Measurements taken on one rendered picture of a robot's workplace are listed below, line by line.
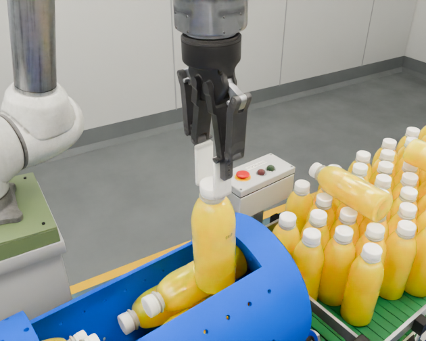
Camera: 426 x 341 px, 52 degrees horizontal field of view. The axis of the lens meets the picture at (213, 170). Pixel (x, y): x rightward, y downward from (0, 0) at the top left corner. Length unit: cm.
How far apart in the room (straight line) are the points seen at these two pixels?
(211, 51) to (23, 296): 91
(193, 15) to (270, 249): 42
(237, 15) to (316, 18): 402
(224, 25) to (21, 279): 90
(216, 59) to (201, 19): 5
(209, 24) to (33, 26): 63
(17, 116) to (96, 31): 232
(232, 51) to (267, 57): 372
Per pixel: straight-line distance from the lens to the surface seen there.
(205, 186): 64
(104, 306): 88
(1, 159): 114
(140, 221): 279
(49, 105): 115
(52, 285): 127
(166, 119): 386
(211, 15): 51
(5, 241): 113
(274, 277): 74
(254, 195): 115
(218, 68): 53
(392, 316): 115
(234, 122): 55
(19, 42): 111
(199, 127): 62
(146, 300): 80
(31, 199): 126
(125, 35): 351
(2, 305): 127
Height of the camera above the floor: 173
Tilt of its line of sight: 32 degrees down
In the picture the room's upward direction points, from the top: straight up
